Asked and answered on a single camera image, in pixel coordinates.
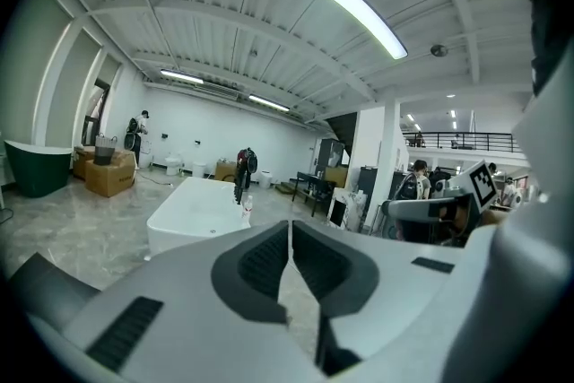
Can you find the tall black cabinet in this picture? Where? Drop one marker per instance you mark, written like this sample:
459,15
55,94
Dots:
374,197

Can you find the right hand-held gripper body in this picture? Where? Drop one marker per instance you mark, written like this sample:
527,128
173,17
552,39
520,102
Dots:
480,186

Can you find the person's black shirt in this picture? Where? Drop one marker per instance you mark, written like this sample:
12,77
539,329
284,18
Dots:
551,4

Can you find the large cardboard box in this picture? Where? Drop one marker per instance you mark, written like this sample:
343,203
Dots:
110,179

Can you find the marble-pattern box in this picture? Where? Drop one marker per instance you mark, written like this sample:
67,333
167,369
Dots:
345,206

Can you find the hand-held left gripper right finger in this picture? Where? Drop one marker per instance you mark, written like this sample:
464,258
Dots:
394,282

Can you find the round ceiling detector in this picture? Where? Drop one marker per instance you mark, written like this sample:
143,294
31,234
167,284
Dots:
439,50

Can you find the white toilet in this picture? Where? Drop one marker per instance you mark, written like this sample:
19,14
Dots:
174,166

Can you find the clear red-label water bottle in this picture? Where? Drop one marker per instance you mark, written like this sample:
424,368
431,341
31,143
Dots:
247,208

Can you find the black balcony railing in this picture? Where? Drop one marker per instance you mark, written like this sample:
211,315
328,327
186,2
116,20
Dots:
457,141

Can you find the dark green bathtub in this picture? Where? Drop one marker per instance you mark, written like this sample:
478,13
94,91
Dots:
36,170

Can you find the black and white basket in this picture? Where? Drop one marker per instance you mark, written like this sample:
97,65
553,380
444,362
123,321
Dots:
105,150

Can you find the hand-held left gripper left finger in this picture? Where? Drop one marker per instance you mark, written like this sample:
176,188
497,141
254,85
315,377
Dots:
179,305

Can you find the white bathtub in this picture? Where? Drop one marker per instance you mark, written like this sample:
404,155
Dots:
197,215

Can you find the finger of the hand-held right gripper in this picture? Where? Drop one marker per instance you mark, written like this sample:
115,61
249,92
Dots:
412,208

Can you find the black metal table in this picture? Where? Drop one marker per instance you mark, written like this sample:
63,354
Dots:
314,186

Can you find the long ceiling light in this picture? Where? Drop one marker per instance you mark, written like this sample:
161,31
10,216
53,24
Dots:
269,102
181,76
363,15

